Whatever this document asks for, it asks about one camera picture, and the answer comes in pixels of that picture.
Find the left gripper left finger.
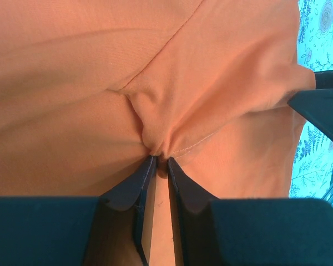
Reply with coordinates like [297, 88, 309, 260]
[0, 156, 157, 265]

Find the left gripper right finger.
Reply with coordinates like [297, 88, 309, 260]
[168, 158, 333, 265]

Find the orange t-shirt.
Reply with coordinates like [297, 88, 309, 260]
[0, 1, 316, 265]

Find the floral patterned table mat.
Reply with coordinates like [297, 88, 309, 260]
[289, 1, 333, 206]

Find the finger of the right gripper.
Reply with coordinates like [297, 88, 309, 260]
[287, 89, 333, 141]
[314, 70, 333, 89]

